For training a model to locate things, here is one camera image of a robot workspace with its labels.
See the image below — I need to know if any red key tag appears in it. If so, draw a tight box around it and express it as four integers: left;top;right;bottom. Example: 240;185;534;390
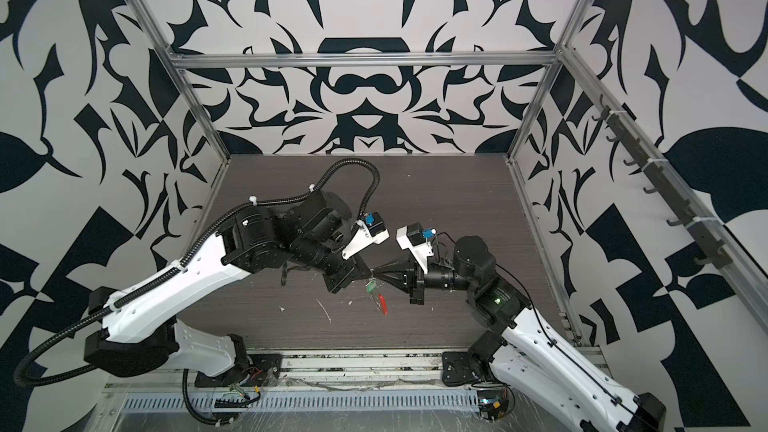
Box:
376;293;388;316

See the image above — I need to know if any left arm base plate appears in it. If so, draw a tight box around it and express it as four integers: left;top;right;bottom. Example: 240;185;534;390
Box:
194;353;283;388

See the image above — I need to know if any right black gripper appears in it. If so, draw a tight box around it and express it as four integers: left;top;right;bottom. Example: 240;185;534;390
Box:
379;254;484;308

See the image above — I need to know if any black wall hook rack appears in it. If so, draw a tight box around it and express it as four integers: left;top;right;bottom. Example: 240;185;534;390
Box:
594;98;734;269

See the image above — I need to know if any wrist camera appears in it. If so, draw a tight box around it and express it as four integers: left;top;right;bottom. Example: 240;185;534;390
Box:
341;212;390;260
396;223;436;273

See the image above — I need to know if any black corrugated cable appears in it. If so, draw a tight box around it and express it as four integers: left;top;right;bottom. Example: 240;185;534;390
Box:
181;368;259;427

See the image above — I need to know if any white cable duct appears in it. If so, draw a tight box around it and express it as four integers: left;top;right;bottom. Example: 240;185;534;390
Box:
121;389;479;413

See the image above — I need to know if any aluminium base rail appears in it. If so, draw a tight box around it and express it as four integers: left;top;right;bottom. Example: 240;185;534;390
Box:
103;348;466;393

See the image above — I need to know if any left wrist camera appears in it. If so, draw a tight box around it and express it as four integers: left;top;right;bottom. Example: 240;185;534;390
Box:
341;212;390;260

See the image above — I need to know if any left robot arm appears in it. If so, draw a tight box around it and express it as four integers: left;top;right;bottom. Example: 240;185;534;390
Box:
84;190;389;384

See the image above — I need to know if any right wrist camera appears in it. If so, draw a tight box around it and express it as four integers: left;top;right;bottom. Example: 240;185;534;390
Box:
396;223;436;273

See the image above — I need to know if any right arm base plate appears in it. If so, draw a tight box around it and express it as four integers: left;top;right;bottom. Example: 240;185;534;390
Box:
440;351;509;387

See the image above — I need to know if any small electronics board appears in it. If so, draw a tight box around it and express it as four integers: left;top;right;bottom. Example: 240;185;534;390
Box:
477;389;515;422

